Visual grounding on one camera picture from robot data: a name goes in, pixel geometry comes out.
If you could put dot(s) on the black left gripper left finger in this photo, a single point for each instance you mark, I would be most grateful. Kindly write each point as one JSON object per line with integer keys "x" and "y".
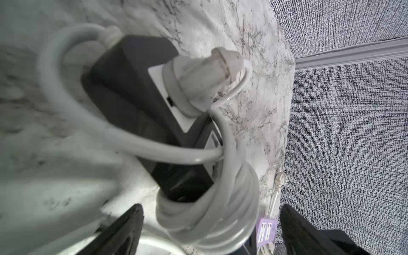
{"x": 121, "y": 237}

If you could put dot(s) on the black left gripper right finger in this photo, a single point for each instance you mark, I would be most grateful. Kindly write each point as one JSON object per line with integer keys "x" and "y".
{"x": 302, "y": 238}

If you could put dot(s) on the black and white power strip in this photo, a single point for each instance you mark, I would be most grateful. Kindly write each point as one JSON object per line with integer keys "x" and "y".
{"x": 162, "y": 107}

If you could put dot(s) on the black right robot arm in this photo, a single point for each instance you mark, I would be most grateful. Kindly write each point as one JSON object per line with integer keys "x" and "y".
{"x": 342, "y": 240}

